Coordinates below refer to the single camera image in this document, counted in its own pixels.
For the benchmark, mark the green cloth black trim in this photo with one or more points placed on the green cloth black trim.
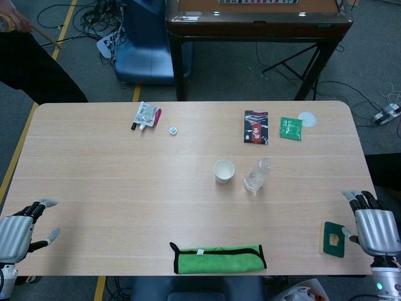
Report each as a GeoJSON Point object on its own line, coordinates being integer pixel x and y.
{"type": "Point", "coordinates": [219, 261]}

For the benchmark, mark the white plastic bag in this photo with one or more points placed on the white plastic bag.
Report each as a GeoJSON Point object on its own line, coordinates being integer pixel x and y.
{"type": "Point", "coordinates": [291, 293]}

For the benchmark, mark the small black tube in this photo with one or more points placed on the small black tube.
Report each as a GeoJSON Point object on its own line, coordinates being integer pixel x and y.
{"type": "Point", "coordinates": [134, 125]}

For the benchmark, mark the green sachet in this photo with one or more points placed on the green sachet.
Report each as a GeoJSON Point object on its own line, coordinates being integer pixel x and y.
{"type": "Point", "coordinates": [291, 128]}

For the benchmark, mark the person in black trousers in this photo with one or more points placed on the person in black trousers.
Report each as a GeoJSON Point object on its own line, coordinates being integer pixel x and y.
{"type": "Point", "coordinates": [28, 69]}

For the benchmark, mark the green sponge pad with hole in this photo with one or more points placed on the green sponge pad with hole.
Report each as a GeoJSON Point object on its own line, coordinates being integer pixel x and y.
{"type": "Point", "coordinates": [327, 247]}

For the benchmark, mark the grey floor power strip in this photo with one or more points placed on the grey floor power strip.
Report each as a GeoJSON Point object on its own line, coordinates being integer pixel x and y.
{"type": "Point", "coordinates": [383, 115]}

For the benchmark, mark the mahjong tile row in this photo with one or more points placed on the mahjong tile row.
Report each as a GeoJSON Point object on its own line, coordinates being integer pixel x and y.
{"type": "Point", "coordinates": [257, 2]}

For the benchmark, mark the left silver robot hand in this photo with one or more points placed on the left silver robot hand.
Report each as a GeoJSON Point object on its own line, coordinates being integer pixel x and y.
{"type": "Point", "coordinates": [14, 235]}

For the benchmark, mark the transparent plastic bottle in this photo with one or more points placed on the transparent plastic bottle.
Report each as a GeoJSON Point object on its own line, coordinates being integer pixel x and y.
{"type": "Point", "coordinates": [255, 178]}

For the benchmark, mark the red small packet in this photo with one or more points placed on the red small packet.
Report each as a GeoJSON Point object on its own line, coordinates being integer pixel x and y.
{"type": "Point", "coordinates": [158, 116]}

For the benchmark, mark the brown mahjong table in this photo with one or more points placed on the brown mahjong table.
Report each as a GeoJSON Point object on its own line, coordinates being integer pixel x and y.
{"type": "Point", "coordinates": [250, 28]}

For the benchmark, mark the white green bottle cap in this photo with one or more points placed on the white green bottle cap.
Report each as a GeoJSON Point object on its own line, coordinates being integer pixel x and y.
{"type": "Point", "coordinates": [173, 131]}

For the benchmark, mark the wooden stick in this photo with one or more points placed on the wooden stick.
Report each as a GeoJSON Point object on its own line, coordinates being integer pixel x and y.
{"type": "Point", "coordinates": [47, 37]}

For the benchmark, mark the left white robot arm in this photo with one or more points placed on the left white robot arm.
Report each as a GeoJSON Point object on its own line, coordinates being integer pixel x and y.
{"type": "Point", "coordinates": [7, 279]}

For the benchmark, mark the black red snack packet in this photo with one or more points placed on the black red snack packet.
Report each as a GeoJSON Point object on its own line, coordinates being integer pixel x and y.
{"type": "Point", "coordinates": [255, 127]}

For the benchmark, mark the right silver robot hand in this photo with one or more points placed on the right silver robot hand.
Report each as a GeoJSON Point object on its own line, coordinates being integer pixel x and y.
{"type": "Point", "coordinates": [377, 232]}

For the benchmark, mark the white round lid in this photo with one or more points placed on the white round lid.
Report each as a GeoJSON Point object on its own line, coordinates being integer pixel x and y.
{"type": "Point", "coordinates": [309, 119]}

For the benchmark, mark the white power strip with plugs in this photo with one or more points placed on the white power strip with plugs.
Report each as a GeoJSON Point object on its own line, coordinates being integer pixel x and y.
{"type": "Point", "coordinates": [105, 47]}

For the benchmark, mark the white paper cup blue flower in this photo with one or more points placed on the white paper cup blue flower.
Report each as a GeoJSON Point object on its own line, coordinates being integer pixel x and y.
{"type": "Point", "coordinates": [224, 172]}

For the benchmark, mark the silver white spout pouch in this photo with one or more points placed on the silver white spout pouch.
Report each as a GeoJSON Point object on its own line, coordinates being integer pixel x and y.
{"type": "Point", "coordinates": [145, 114]}

